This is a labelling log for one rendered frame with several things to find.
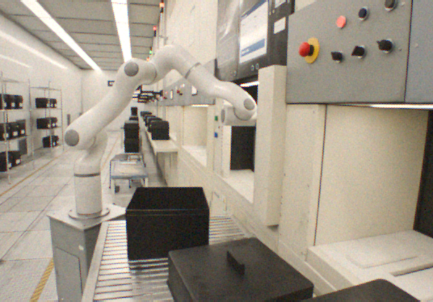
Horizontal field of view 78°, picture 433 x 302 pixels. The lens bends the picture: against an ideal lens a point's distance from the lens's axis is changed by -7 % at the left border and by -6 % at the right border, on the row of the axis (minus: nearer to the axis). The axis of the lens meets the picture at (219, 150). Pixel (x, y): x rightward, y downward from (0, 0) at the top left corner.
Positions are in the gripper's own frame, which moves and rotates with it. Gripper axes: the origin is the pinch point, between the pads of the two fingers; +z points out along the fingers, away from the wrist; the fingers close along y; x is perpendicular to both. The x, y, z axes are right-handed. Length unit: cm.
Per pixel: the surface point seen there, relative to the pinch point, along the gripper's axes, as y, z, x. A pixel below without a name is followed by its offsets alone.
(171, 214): 22, -54, -31
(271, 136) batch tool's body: 27.0, -23.2, -5.4
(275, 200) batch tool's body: 27.2, -20.0, -27.2
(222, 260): 44, -43, -37
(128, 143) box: -396, -81, -63
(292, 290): 61, -32, -37
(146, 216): 21, -62, -32
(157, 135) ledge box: -288, -37, -38
